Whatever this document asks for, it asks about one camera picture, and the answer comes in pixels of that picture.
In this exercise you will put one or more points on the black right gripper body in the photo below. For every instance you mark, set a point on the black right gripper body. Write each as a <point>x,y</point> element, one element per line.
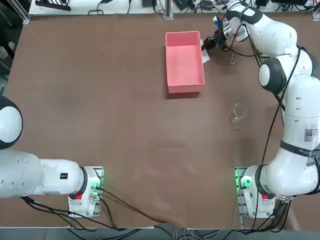
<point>221,37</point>

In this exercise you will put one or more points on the white tissue sheet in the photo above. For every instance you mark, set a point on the white tissue sheet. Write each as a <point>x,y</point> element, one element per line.
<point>205,56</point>

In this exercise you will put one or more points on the small glass beaker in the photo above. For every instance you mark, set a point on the small glass beaker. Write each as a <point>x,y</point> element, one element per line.
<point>233,60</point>

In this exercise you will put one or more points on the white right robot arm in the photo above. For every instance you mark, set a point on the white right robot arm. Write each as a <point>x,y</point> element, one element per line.
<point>275,32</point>

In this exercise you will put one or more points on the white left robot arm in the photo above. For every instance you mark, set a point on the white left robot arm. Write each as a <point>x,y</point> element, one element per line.
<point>50,177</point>

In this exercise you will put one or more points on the pink plastic container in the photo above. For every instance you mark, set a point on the pink plastic container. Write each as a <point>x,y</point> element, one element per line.
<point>185,65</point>

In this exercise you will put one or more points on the large glass beaker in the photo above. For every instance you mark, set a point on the large glass beaker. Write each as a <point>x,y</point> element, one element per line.
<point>236,118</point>

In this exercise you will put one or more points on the aluminium frame post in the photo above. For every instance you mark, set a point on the aluminium frame post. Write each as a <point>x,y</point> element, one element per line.
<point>168,10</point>

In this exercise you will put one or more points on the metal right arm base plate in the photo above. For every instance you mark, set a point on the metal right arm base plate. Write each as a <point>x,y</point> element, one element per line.
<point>240,200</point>

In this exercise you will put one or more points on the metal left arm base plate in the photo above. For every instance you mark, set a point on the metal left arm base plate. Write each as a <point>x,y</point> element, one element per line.
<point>100,172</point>

